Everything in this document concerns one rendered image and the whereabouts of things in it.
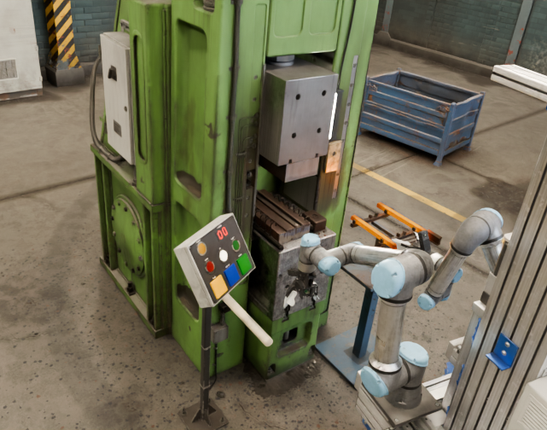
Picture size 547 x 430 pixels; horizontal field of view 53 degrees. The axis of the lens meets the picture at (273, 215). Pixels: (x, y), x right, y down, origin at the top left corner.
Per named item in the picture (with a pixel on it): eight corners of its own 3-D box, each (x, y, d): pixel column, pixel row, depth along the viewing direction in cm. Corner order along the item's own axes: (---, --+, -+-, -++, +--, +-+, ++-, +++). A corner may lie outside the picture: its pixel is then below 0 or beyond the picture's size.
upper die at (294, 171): (317, 174, 269) (319, 156, 265) (284, 183, 259) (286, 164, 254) (268, 143, 298) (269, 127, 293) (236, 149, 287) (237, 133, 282)
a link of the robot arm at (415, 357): (429, 380, 205) (438, 353, 198) (404, 393, 198) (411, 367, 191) (406, 359, 213) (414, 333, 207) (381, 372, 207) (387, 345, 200)
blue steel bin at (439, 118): (471, 150, 658) (488, 92, 621) (438, 167, 606) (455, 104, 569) (387, 120, 726) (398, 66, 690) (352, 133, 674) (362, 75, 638)
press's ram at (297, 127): (340, 152, 272) (352, 72, 252) (277, 166, 251) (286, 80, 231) (289, 123, 300) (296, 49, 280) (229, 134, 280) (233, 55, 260)
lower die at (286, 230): (308, 235, 287) (311, 221, 283) (278, 245, 276) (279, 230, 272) (263, 200, 316) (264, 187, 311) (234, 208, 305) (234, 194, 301)
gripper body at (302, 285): (300, 300, 224) (304, 277, 218) (291, 288, 230) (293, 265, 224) (317, 297, 227) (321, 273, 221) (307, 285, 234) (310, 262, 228)
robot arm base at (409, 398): (429, 402, 208) (435, 384, 204) (398, 414, 202) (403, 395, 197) (404, 374, 220) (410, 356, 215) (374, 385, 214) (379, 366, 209)
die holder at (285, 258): (326, 299, 313) (336, 233, 291) (272, 322, 293) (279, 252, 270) (269, 251, 351) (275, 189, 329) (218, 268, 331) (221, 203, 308)
